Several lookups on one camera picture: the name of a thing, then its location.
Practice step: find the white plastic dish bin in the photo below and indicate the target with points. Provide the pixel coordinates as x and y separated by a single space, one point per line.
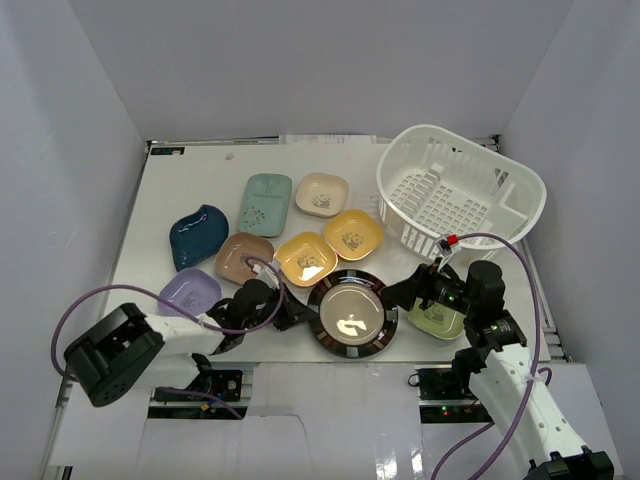
433 183

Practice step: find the brown square panda dish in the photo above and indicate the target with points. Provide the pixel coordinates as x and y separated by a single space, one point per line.
230 260

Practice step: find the dark blue leaf plate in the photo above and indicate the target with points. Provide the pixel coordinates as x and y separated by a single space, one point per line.
197 236

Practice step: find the teal rectangular divided plate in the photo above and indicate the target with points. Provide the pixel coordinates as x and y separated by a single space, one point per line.
265 204

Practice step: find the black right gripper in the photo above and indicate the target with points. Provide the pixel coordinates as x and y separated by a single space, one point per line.
404 293

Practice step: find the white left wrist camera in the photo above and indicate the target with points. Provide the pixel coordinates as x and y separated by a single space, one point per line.
264 272

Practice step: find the purple square panda dish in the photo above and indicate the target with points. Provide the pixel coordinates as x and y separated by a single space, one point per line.
192 290

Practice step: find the black label sticker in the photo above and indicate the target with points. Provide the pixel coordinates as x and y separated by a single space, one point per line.
167 151

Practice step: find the yellow square dish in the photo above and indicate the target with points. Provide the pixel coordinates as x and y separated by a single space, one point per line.
353 234
306 259

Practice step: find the papers at table back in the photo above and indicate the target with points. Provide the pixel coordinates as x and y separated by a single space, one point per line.
332 139

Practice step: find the round black striped plate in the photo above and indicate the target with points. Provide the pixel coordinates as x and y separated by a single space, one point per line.
351 320

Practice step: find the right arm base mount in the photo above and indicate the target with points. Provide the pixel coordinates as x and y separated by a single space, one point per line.
443 401

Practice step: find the cream square panda dish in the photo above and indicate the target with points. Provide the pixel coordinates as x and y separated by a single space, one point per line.
322 195

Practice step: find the yellow square dish right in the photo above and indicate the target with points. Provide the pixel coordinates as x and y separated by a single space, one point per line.
353 234

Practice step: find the yellow square dish left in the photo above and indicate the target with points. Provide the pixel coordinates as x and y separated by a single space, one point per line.
306 259

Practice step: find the green square panda dish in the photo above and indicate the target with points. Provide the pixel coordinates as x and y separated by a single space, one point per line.
437 320

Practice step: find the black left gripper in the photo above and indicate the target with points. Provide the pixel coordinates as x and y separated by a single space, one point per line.
279 310

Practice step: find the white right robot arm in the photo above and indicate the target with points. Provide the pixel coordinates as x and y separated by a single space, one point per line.
502 373

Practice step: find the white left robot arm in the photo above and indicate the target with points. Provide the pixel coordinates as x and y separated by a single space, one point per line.
130 349

